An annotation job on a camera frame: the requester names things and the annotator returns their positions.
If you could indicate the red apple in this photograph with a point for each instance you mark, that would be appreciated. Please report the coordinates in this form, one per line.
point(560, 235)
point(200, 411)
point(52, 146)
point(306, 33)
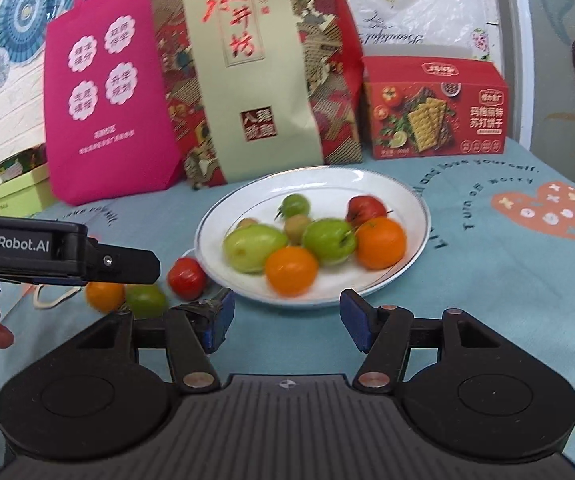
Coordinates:
point(366, 210)
point(186, 278)

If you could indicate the red cracker box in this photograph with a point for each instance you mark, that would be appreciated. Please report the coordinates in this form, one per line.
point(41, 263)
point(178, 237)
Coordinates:
point(482, 135)

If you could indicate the brown longan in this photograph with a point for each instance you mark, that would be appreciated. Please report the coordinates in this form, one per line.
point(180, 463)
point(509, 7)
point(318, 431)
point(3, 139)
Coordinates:
point(247, 223)

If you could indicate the green apple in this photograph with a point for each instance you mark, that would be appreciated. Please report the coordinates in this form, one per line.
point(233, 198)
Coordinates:
point(146, 301)
point(295, 205)
point(328, 241)

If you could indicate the green patterned tin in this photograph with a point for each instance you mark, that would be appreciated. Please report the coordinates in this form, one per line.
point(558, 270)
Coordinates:
point(17, 165)

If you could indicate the small kiwi fruit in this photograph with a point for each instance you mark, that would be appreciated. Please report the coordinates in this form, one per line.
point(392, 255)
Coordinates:
point(297, 226)

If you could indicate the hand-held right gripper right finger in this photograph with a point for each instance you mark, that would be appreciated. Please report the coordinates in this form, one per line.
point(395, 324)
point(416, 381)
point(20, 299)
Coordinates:
point(357, 320)

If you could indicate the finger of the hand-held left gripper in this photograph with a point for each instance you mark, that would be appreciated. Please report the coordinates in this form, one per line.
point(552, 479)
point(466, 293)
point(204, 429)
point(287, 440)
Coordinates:
point(127, 265)

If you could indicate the red patterned gift bag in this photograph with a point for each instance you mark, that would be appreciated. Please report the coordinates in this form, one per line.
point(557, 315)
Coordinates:
point(227, 160)

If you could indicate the white metal frame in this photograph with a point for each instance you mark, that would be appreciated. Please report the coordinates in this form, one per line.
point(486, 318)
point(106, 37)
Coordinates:
point(517, 85)

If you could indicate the large blue paper fan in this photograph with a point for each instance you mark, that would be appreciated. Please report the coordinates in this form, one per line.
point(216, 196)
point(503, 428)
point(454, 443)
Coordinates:
point(22, 5)

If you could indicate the teal printed tablecloth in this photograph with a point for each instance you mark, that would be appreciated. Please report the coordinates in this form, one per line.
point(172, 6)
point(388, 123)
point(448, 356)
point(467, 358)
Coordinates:
point(467, 285)

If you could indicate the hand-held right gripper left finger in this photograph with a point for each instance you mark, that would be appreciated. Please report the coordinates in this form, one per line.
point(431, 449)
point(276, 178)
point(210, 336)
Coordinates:
point(220, 320)

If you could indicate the large orange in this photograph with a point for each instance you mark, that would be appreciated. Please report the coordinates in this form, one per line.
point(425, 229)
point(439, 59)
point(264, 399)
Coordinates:
point(381, 242)

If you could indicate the light green box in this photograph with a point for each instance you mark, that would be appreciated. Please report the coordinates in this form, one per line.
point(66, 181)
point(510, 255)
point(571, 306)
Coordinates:
point(17, 195)

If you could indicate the white plate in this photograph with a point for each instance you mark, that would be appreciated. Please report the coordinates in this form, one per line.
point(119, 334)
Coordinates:
point(327, 185)

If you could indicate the large green mango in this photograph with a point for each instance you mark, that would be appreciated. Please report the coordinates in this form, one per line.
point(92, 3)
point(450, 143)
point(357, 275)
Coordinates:
point(255, 249)

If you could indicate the small orange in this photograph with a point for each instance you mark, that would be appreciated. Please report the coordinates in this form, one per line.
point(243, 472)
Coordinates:
point(291, 270)
point(104, 296)

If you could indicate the pink tote bag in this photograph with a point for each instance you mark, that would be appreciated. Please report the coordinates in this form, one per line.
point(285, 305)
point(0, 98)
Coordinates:
point(117, 160)

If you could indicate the white floral plastic bag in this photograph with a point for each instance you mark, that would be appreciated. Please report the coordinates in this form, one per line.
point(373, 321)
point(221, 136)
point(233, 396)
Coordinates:
point(417, 10)

